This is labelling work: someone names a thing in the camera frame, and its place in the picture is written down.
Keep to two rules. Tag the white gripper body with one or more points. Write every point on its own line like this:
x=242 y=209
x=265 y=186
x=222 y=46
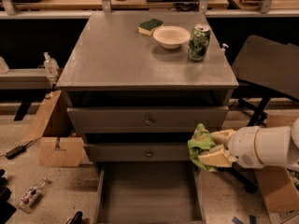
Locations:
x=243 y=146

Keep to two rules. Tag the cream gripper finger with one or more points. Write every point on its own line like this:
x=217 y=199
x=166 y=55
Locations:
x=218 y=156
x=222 y=137

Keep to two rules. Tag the green rice chip bag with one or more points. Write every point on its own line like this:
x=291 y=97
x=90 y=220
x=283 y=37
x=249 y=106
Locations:
x=201 y=141

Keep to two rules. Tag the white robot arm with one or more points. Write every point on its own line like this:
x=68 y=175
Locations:
x=254 y=147

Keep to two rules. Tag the grey middle drawer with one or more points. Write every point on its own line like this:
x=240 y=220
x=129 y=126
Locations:
x=137 y=152

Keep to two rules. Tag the open grey bottom drawer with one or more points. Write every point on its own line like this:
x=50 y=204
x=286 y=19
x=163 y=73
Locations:
x=162 y=192

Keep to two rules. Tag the grey drawer cabinet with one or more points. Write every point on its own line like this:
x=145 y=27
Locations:
x=113 y=65

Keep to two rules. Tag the grey top drawer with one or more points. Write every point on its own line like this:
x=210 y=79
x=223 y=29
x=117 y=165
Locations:
x=146 y=119

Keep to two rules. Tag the cardboard box right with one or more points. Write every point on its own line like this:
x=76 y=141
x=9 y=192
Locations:
x=277 y=184

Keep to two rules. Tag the cardboard box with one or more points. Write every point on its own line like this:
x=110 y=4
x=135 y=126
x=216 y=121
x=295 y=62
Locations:
x=277 y=184
x=59 y=145

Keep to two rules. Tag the black folding chair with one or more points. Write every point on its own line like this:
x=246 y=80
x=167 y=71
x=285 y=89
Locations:
x=269 y=67

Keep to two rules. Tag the white pump bottle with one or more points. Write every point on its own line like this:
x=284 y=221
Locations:
x=224 y=48

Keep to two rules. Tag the green soda can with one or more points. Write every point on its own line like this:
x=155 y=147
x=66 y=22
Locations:
x=199 y=42

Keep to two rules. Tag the white ceramic bowl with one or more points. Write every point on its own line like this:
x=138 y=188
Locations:
x=171 y=37

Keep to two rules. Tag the green yellow sponge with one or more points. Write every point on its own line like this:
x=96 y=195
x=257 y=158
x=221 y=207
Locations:
x=148 y=27

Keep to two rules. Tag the cardboard box left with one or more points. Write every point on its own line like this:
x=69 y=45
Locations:
x=59 y=145

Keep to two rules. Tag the clear plastic bottle standing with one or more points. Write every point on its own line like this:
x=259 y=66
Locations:
x=50 y=65

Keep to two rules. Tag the plastic bottle on floor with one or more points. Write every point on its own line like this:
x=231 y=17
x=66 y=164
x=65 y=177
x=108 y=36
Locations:
x=29 y=199

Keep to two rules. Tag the black power adapter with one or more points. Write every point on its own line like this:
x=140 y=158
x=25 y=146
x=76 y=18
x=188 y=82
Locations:
x=14 y=152

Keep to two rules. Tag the grey bench shelf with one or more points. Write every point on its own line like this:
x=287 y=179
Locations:
x=25 y=79

